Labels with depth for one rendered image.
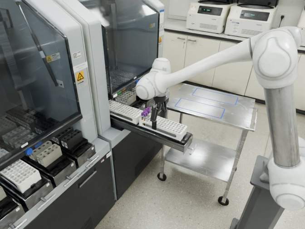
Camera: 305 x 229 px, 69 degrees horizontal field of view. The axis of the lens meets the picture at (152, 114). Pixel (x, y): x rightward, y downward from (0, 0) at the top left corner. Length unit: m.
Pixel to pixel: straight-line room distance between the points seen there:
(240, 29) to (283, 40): 2.58
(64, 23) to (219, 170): 1.55
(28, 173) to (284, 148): 1.13
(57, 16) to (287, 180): 1.25
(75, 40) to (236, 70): 2.75
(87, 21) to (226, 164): 1.54
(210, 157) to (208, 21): 2.10
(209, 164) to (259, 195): 0.64
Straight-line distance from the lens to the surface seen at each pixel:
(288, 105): 0.97
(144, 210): 2.00
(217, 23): 3.48
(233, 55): 1.08
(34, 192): 1.21
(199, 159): 2.04
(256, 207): 1.58
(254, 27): 3.40
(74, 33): 1.17
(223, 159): 2.09
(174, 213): 2.00
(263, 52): 0.84
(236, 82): 3.62
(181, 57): 3.78
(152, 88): 1.05
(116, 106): 1.57
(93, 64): 1.29
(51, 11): 1.23
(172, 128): 1.37
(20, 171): 1.25
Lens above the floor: 1.68
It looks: 33 degrees down
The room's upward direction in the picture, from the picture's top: 2 degrees clockwise
